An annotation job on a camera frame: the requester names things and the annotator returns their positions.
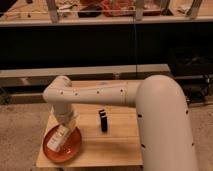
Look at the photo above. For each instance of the cream white gripper body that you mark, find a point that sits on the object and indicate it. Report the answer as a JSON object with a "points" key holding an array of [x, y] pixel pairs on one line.
{"points": [[68, 119]]}

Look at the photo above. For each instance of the white labelled bottle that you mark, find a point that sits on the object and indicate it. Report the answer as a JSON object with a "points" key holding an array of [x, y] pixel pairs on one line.
{"points": [[58, 138]]}

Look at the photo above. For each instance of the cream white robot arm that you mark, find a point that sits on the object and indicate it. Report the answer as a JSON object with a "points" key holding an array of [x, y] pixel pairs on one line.
{"points": [[162, 112]]}

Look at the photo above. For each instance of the orange ceramic bowl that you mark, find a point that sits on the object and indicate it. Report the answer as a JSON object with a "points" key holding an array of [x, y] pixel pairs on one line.
{"points": [[69, 149]]}

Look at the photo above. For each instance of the small black block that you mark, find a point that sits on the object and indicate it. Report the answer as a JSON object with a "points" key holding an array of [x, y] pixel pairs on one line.
{"points": [[103, 120]]}

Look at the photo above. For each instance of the wooden table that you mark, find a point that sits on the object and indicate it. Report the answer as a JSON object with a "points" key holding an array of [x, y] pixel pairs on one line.
{"points": [[119, 146]]}

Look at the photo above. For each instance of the long wooden bench shelf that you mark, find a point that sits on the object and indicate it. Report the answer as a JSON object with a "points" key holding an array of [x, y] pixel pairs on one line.
{"points": [[43, 76]]}

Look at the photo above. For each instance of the red cloth on shelf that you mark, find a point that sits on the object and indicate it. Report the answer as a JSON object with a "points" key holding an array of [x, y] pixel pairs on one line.
{"points": [[116, 8]]}

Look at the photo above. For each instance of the black box on right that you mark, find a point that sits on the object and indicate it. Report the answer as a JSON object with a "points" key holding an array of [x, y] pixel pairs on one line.
{"points": [[191, 61]]}

